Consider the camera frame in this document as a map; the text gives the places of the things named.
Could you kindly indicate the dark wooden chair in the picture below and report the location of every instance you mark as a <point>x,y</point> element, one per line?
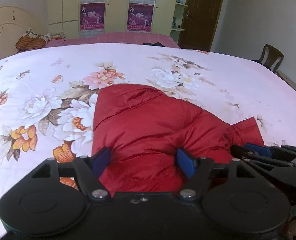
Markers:
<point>271,58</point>

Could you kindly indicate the lower left purple poster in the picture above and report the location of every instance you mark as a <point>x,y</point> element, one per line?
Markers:
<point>92,17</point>

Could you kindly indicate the pink checked bed sheet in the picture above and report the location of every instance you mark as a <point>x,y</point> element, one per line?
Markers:
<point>127,38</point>

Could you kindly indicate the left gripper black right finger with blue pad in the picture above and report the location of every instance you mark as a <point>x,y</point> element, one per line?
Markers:
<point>209,181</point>

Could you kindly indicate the cream open shelf unit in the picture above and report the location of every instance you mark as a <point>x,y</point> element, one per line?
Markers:
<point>177,23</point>

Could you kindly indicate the lower right purple poster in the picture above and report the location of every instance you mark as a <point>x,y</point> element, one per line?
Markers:
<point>139,17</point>

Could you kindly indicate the orange brown folded cloth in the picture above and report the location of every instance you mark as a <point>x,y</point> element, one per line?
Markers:
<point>31,41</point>

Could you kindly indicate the dark brown wooden door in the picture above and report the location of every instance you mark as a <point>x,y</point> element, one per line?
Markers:
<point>199,24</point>

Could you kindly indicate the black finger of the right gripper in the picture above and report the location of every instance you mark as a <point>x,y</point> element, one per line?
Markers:
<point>257,153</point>

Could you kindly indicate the cream wardrobe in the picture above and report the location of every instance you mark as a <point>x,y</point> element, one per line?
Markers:
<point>63,16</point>

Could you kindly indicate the black garment on bed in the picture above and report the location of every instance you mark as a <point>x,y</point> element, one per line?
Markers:
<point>157,44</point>

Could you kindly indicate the cream wooden headboard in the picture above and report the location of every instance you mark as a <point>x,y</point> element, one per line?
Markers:
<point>14,22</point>

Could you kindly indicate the white floral bed quilt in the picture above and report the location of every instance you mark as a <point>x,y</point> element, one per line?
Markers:
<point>48,96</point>

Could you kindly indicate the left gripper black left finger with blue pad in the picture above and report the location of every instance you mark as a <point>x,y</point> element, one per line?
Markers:
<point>70,182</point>

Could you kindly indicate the red puffer jacket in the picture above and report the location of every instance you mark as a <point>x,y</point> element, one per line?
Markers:
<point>143,128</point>

